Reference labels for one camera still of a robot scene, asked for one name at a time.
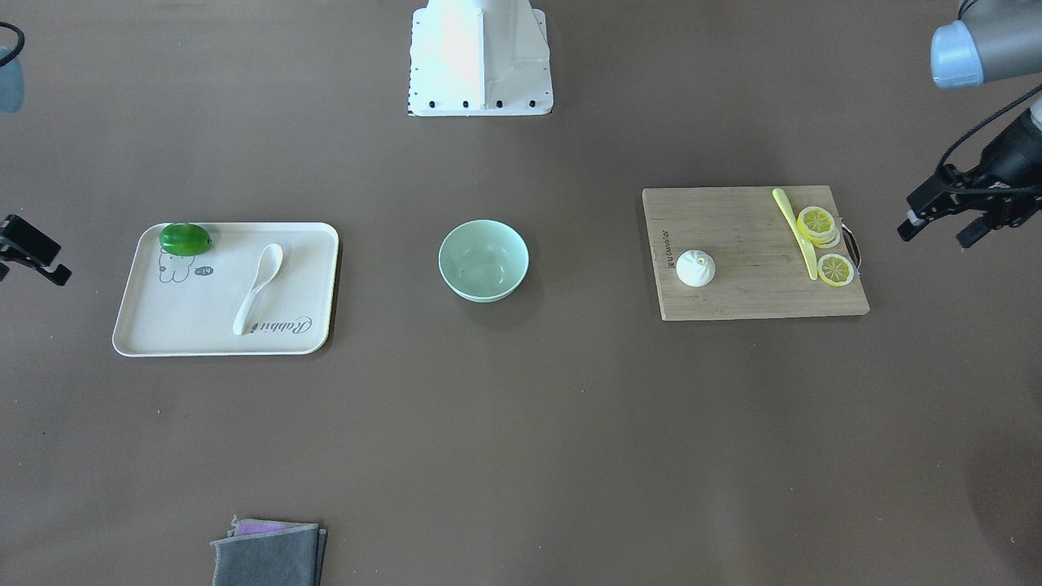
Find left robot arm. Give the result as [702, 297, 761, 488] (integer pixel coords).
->
[897, 1, 1041, 249]

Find purple cloth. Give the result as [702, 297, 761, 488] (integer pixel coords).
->
[227, 517, 295, 538]

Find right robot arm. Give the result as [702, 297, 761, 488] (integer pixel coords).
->
[1, 22, 72, 286]

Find stacked lemon slices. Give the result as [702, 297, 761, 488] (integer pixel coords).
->
[796, 205, 841, 250]

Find yellow plastic knife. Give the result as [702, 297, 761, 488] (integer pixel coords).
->
[772, 188, 819, 280]

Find wooden cutting board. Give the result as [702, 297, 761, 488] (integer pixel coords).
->
[641, 186, 869, 321]

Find white plastic spoon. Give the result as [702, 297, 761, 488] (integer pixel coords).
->
[231, 243, 284, 336]

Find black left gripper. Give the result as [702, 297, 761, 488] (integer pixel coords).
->
[897, 109, 1041, 249]

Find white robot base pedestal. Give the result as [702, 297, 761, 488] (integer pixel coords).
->
[407, 1, 554, 116]

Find cream rabbit serving tray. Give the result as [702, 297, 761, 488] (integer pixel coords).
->
[111, 222, 339, 357]

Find mint green bowl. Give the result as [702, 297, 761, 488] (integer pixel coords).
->
[438, 219, 531, 304]

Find green lime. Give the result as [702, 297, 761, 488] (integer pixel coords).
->
[159, 222, 212, 257]

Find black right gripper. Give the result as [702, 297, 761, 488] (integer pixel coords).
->
[1, 214, 72, 286]

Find white steamed bun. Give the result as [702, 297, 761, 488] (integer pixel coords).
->
[675, 250, 717, 288]

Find folded grey cloth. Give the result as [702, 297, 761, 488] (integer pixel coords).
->
[212, 523, 327, 585]

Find single lemon slice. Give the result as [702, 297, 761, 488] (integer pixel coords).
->
[817, 253, 855, 288]

